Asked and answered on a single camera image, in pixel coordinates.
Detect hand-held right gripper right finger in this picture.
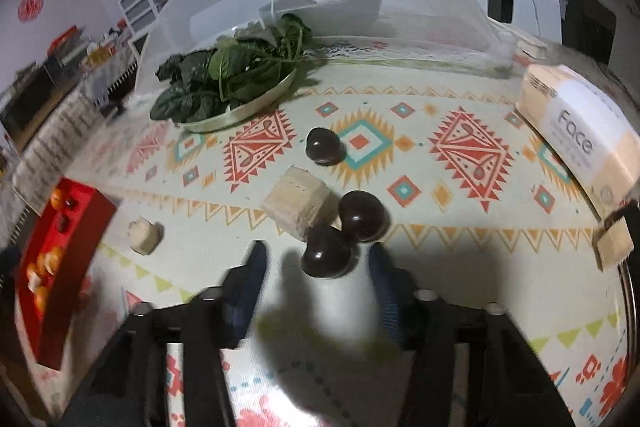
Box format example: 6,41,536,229
369,244,576,427

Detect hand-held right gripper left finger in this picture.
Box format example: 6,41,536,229
62,239,268,427

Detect red rectangular box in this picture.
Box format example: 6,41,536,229
15,177,118,370

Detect patterned tablecloth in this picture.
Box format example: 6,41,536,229
15,42,640,427

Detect small peeled sugarcane piece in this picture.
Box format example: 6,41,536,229
127,217,165,255

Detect pale oval plate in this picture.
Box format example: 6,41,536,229
177,64,298,134

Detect green spinach leaves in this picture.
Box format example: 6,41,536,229
150,13,313,124

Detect small cream sugarcane block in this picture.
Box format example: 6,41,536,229
592,214,635,270

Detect cream tissue pack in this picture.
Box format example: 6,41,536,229
515,64,640,220

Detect cluttered shelf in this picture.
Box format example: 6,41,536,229
0,24,136,148

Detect plastic drawer unit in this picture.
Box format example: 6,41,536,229
116,0,178,52

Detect white appliance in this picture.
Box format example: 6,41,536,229
445,0,568,40

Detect black cabinet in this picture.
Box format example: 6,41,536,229
555,0,618,65

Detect red round wall sticker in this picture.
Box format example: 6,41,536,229
17,0,46,24

